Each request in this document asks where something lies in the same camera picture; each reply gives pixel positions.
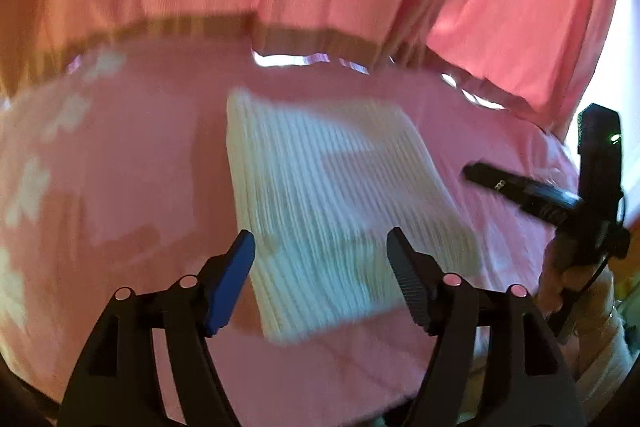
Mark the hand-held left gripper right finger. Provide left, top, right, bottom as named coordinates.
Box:
left=386, top=227, right=587, bottom=427

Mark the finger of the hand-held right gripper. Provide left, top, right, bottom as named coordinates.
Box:
left=463, top=161, right=585, bottom=224

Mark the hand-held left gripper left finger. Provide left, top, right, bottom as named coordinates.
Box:
left=59, top=229, right=257, bottom=427

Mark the white red black knit sweater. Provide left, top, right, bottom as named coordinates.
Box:
left=226, top=88, right=484, bottom=348

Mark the person's right forearm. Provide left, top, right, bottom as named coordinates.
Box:
left=567, top=302, right=635, bottom=415

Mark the person's right hand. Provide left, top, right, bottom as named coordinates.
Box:
left=537, top=234, right=617, bottom=339

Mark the pink bed sheet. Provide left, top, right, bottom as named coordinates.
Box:
left=0, top=39, right=593, bottom=427

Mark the thin black cable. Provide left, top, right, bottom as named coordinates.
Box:
left=549, top=199, right=630, bottom=324

